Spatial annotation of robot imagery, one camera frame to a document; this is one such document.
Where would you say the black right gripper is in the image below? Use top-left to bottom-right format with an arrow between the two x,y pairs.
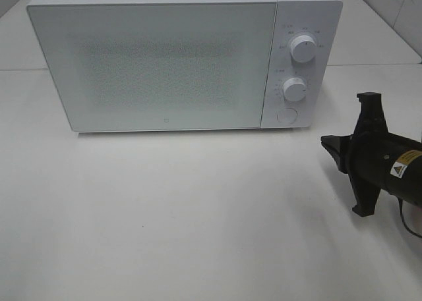
320,92 -> 421,217

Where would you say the lower white timer knob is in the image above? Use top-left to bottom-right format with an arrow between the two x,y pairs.
282,77 -> 307,102

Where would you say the white microwave door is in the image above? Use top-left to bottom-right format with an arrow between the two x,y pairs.
28,3 -> 276,132

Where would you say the round white door button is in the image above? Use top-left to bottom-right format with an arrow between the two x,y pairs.
277,108 -> 298,125

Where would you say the upper white power knob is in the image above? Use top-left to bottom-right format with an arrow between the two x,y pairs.
289,34 -> 317,63

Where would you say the white microwave oven body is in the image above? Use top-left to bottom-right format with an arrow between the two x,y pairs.
26,0 -> 343,132

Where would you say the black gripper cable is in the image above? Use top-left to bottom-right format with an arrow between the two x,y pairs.
397,197 -> 422,239

